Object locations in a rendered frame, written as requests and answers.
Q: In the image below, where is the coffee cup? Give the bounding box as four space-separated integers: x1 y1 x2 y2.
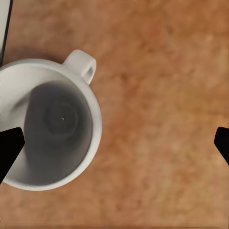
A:
0 49 102 190

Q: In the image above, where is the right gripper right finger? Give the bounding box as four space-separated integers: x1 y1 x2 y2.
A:
214 127 229 164

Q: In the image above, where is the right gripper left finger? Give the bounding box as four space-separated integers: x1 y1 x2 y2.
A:
0 127 25 184

